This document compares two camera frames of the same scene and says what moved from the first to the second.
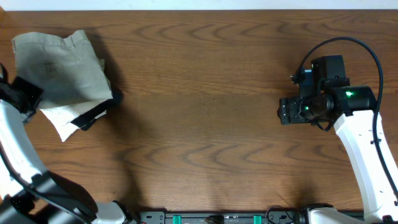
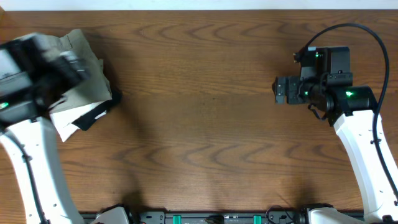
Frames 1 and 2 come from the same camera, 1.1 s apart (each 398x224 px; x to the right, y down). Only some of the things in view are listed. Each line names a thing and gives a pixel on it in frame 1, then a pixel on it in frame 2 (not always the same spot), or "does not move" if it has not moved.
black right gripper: (288, 111) -> (291, 83)
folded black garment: (83, 121) does not move
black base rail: (273, 216) does not move
